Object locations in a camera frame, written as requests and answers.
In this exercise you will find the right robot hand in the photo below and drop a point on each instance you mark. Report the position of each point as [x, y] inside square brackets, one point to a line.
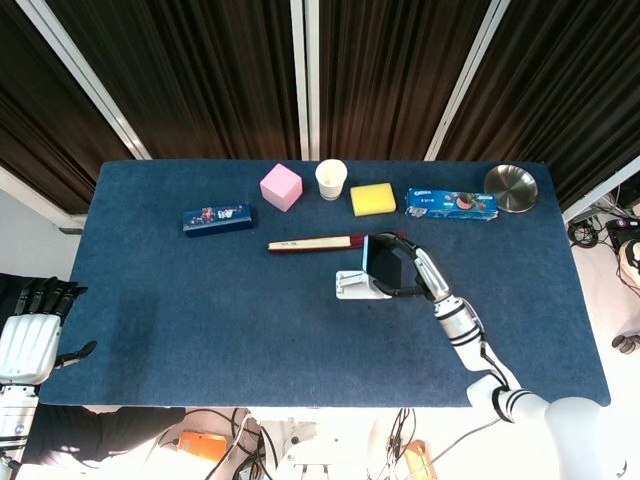
[432, 277]

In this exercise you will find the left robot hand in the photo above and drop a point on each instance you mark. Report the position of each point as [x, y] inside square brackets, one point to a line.
[27, 345]

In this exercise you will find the black smartphone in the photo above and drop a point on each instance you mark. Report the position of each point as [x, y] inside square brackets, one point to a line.
[385, 265]

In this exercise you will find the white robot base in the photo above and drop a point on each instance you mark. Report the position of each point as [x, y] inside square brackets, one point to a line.
[310, 462]

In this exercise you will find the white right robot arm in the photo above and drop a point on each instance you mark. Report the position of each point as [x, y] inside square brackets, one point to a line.
[457, 325]

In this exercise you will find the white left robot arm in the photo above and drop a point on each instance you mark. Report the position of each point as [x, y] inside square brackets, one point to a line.
[15, 425]

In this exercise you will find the white plastic bracket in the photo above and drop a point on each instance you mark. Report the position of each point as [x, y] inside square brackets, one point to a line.
[357, 291]

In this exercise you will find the blue Oreo cookie box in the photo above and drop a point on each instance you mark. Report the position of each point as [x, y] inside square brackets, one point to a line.
[450, 205]

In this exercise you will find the yellow sponge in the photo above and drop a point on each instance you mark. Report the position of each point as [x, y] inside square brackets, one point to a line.
[372, 200]

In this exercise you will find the black fabric cover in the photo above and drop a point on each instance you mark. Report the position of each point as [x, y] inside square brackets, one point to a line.
[100, 430]

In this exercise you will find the round steel plate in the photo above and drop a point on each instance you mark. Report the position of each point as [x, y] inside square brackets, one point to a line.
[511, 189]

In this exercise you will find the dark red folding fan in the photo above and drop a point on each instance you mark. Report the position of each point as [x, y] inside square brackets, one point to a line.
[310, 244]

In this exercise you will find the white paper cup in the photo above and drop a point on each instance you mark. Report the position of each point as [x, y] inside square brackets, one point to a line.
[331, 185]

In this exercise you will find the pink cube block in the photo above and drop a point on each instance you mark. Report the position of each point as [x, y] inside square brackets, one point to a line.
[280, 187]

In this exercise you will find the black electronic device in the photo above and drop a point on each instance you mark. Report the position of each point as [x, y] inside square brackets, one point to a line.
[622, 232]

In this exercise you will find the blue table cloth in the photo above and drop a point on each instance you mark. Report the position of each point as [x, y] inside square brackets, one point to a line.
[225, 325]

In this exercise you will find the orange box device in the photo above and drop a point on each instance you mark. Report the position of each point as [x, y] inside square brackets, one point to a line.
[202, 446]

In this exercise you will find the black chair caster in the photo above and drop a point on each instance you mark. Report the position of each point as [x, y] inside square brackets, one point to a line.
[626, 344]

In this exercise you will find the dark brown pleated curtain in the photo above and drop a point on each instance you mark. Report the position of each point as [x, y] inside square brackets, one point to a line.
[40, 100]
[395, 75]
[200, 75]
[565, 85]

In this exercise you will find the dark blue printed box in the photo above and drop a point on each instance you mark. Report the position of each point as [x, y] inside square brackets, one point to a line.
[217, 220]

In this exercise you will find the white partition frame post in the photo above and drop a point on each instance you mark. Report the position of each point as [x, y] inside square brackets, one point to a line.
[306, 80]
[600, 192]
[90, 85]
[467, 80]
[35, 200]

